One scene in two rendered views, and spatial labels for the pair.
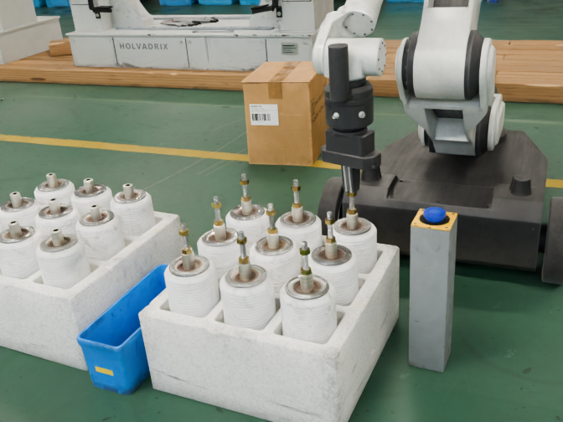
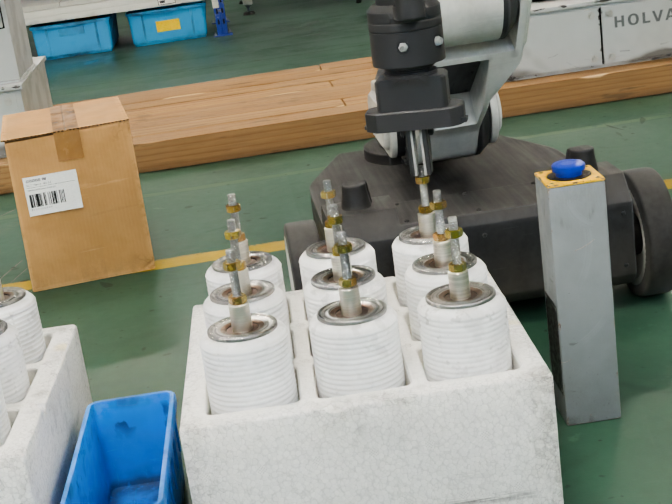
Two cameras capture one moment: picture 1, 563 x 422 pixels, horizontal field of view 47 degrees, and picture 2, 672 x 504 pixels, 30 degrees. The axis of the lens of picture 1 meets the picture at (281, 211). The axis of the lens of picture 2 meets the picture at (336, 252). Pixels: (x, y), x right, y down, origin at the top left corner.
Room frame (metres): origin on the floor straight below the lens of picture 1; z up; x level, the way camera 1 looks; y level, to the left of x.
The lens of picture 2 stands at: (-0.11, 0.68, 0.71)
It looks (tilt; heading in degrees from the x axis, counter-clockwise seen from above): 17 degrees down; 332
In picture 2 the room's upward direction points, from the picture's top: 8 degrees counter-clockwise
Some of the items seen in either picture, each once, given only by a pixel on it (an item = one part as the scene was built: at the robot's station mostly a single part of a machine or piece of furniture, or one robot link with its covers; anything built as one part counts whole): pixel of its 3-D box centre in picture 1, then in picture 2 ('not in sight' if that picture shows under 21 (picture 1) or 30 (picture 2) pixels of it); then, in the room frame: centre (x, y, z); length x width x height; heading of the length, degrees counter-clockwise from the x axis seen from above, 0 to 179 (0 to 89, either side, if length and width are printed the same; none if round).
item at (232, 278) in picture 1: (245, 276); (351, 312); (1.00, 0.07, 0.25); 0.08 x 0.08 x 0.01
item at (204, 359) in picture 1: (280, 315); (360, 404); (1.10, 0.02, 0.09); 0.39 x 0.39 x 0.18; 64
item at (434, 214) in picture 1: (434, 216); (568, 170); (1.04, -0.27, 0.32); 0.04 x 0.04 x 0.02
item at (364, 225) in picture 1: (352, 226); (428, 235); (1.16, -0.14, 0.25); 0.08 x 0.08 x 0.01
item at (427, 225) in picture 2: (352, 220); (427, 225); (1.16, -0.14, 0.26); 0.02 x 0.02 x 0.03
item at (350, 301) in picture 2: (245, 270); (350, 300); (1.00, 0.07, 0.26); 0.02 x 0.02 x 0.03
